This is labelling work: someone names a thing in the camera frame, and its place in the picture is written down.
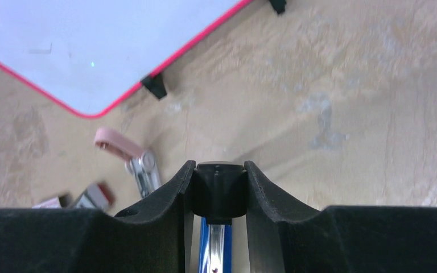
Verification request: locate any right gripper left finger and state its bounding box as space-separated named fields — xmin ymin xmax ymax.
xmin=0 ymin=160 xmax=196 ymax=272

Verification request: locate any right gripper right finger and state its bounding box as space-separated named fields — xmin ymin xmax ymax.
xmin=245 ymin=161 xmax=437 ymax=272

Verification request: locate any pink white eraser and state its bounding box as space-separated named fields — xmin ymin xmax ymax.
xmin=94 ymin=127 xmax=162 ymax=198

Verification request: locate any blue lighter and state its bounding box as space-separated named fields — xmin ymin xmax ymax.
xmin=191 ymin=162 xmax=247 ymax=272

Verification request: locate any pink framed whiteboard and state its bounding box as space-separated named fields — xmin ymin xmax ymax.
xmin=0 ymin=1 xmax=248 ymax=118

